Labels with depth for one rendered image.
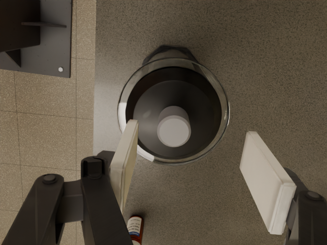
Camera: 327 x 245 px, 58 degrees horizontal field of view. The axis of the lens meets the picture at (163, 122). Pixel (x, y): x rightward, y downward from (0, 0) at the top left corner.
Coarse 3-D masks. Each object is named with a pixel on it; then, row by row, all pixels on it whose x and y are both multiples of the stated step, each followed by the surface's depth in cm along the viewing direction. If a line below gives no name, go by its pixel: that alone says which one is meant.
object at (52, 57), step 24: (0, 0) 102; (24, 0) 118; (48, 0) 132; (72, 0) 133; (0, 24) 104; (24, 24) 119; (48, 24) 128; (0, 48) 106; (24, 48) 139; (48, 48) 139; (48, 72) 143
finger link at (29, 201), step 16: (48, 176) 13; (32, 192) 12; (48, 192) 12; (32, 208) 11; (48, 208) 11; (16, 224) 10; (32, 224) 10; (48, 224) 10; (64, 224) 14; (16, 240) 10; (32, 240) 10; (48, 240) 10
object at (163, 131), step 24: (168, 72) 26; (192, 72) 27; (144, 96) 26; (168, 96) 26; (192, 96) 26; (216, 96) 27; (144, 120) 27; (168, 120) 24; (192, 120) 27; (216, 120) 27; (144, 144) 28; (168, 144) 24; (192, 144) 28
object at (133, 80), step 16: (160, 64) 27; (176, 64) 27; (192, 64) 27; (128, 80) 27; (208, 80) 27; (128, 96) 28; (224, 96) 28; (224, 112) 28; (224, 128) 29; (160, 160) 30; (176, 160) 30; (192, 160) 30
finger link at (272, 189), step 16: (256, 144) 18; (256, 160) 18; (272, 160) 16; (256, 176) 18; (272, 176) 15; (288, 176) 15; (256, 192) 17; (272, 192) 15; (288, 192) 14; (272, 208) 15; (288, 208) 14; (272, 224) 15
